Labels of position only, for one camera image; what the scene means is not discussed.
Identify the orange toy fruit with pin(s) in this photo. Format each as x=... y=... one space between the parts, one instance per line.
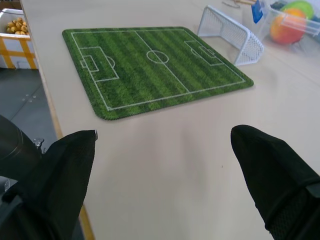
x=287 y=27

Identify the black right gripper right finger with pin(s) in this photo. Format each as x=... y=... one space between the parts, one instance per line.
x=272 y=175

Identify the white miniature soccer goal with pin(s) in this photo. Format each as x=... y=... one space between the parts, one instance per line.
x=231 y=37

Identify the black robot leg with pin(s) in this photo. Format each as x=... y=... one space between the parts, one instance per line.
x=16 y=147

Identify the white yellow-taped crate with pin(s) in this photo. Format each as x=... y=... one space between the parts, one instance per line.
x=15 y=47

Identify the green toy fruit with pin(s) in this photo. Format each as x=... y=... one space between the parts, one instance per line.
x=300 y=7

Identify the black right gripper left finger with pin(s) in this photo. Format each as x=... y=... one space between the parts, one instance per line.
x=60 y=180

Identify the clear plastic storage box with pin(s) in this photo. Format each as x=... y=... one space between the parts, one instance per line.
x=297 y=30

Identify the green soccer field mat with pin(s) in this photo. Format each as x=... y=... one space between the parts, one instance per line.
x=147 y=72

